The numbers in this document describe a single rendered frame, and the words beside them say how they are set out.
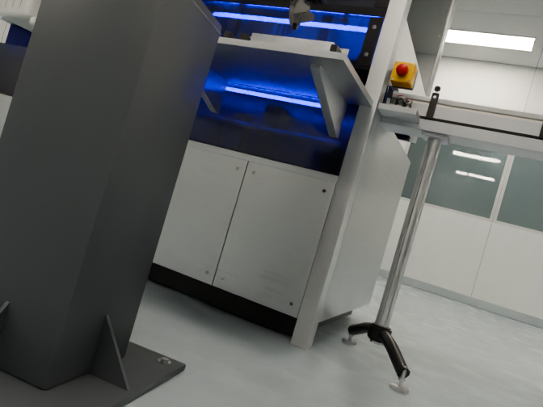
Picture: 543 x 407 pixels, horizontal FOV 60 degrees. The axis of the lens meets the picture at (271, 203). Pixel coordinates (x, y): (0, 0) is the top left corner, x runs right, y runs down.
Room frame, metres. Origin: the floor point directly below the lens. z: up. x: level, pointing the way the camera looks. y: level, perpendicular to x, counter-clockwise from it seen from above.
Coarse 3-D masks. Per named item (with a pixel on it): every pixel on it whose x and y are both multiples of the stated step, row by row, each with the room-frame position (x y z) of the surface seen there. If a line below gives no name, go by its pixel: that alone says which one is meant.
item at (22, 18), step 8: (8, 0) 1.58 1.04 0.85; (16, 0) 1.56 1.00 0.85; (24, 0) 1.53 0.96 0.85; (32, 0) 1.53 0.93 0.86; (40, 0) 1.55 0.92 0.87; (0, 8) 1.60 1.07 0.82; (8, 8) 1.57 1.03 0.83; (16, 8) 1.55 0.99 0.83; (24, 8) 1.52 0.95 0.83; (32, 8) 1.53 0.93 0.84; (8, 16) 1.58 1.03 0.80; (16, 16) 1.56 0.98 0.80; (24, 16) 1.53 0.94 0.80; (32, 16) 1.54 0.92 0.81; (24, 24) 1.62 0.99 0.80
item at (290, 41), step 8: (256, 40) 1.39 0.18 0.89; (264, 40) 1.38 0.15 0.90; (272, 40) 1.37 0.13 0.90; (280, 40) 1.36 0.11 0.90; (288, 40) 1.35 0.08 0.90; (296, 40) 1.34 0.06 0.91; (304, 40) 1.33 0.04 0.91; (312, 40) 1.32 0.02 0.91; (320, 40) 1.31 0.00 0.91; (312, 48) 1.31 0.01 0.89; (320, 48) 1.30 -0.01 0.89; (328, 48) 1.29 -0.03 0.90
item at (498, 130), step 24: (408, 96) 1.70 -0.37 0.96; (432, 96) 1.63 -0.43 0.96; (384, 120) 1.70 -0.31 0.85; (432, 120) 1.63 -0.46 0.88; (456, 120) 1.60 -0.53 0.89; (480, 120) 1.57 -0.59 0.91; (504, 120) 1.54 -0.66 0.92; (528, 120) 1.60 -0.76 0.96; (456, 144) 1.71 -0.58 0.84; (480, 144) 1.61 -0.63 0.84; (504, 144) 1.54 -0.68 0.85; (528, 144) 1.51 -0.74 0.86
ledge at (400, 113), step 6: (378, 108) 1.61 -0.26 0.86; (384, 108) 1.59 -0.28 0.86; (390, 108) 1.59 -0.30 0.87; (396, 108) 1.58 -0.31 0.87; (402, 108) 1.57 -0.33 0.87; (408, 108) 1.56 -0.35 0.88; (384, 114) 1.66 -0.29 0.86; (390, 114) 1.63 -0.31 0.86; (396, 114) 1.61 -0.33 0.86; (402, 114) 1.59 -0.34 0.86; (408, 114) 1.57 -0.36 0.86; (414, 114) 1.55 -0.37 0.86; (402, 120) 1.67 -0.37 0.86; (408, 120) 1.65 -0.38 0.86; (414, 120) 1.63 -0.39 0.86
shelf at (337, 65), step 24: (216, 48) 1.47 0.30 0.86; (240, 48) 1.40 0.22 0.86; (264, 48) 1.34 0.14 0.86; (288, 48) 1.31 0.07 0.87; (216, 72) 1.75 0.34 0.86; (240, 72) 1.66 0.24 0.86; (264, 72) 1.57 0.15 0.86; (288, 72) 1.49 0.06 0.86; (336, 72) 1.36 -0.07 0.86; (312, 96) 1.70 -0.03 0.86; (360, 96) 1.53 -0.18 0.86
